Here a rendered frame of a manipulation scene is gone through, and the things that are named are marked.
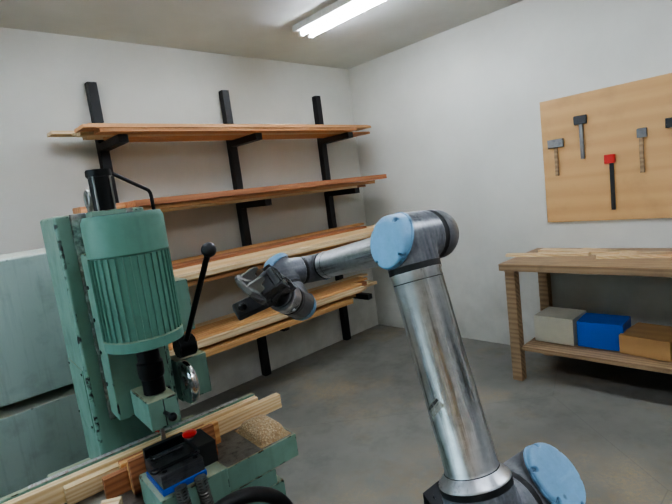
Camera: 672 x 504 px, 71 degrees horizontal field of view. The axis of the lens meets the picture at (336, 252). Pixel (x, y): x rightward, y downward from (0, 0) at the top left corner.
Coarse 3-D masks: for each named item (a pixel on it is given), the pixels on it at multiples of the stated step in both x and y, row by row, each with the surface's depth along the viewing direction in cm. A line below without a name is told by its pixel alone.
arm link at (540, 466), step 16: (528, 448) 104; (544, 448) 104; (512, 464) 103; (528, 464) 100; (544, 464) 100; (560, 464) 102; (528, 480) 98; (544, 480) 97; (560, 480) 99; (576, 480) 101; (544, 496) 96; (560, 496) 96; (576, 496) 98
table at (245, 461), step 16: (224, 448) 116; (240, 448) 115; (256, 448) 114; (272, 448) 115; (288, 448) 118; (224, 464) 109; (240, 464) 109; (256, 464) 112; (272, 464) 115; (240, 480) 109; (96, 496) 103; (128, 496) 101
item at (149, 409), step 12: (132, 396) 116; (144, 396) 111; (156, 396) 110; (168, 396) 110; (144, 408) 109; (156, 408) 108; (168, 408) 110; (144, 420) 111; (156, 420) 108; (168, 420) 110; (180, 420) 112
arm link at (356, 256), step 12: (444, 216) 104; (456, 228) 105; (360, 240) 135; (456, 240) 106; (324, 252) 148; (336, 252) 141; (348, 252) 135; (360, 252) 131; (312, 264) 150; (324, 264) 145; (336, 264) 141; (348, 264) 136; (360, 264) 133; (372, 264) 130; (312, 276) 151; (324, 276) 150
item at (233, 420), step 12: (276, 396) 133; (240, 408) 128; (252, 408) 129; (264, 408) 131; (276, 408) 134; (216, 420) 123; (228, 420) 124; (240, 420) 126; (108, 468) 106; (84, 480) 102; (96, 480) 104; (72, 492) 101; (84, 492) 102; (96, 492) 104
